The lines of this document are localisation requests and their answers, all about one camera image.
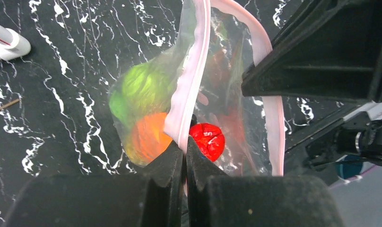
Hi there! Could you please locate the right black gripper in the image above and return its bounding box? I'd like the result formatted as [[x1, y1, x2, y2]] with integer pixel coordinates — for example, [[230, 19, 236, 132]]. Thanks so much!
[[242, 0, 382, 103]]

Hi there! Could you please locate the white pvc pipe frame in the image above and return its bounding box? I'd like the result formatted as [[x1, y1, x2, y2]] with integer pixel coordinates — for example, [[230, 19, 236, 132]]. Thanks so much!
[[0, 25, 31, 61]]

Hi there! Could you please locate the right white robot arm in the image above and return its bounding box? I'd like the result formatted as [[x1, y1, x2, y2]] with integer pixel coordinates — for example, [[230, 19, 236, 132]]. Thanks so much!
[[242, 0, 382, 176]]

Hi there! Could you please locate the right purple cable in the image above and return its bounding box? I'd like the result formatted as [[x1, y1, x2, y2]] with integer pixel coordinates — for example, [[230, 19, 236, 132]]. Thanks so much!
[[329, 164, 380, 190]]

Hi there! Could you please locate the clear zip top bag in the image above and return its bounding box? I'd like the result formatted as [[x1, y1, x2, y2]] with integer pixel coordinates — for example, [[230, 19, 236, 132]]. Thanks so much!
[[112, 0, 285, 176]]

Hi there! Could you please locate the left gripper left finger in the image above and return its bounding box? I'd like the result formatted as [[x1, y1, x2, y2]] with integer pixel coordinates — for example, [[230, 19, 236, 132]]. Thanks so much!
[[5, 143, 183, 227]]

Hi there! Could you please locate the red tomato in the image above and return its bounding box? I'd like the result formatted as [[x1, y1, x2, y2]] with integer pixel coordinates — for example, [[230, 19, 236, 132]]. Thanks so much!
[[189, 123, 226, 162]]

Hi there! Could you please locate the green apple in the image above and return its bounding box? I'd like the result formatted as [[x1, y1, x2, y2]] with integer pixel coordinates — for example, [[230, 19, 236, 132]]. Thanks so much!
[[109, 62, 178, 127]]

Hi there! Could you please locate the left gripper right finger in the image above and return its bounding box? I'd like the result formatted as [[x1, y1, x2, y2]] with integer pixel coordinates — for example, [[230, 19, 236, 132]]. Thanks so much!
[[186, 137, 344, 227]]

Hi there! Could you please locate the orange fruit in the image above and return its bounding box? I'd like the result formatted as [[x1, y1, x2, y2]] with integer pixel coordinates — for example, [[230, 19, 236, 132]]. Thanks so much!
[[124, 113, 172, 166]]

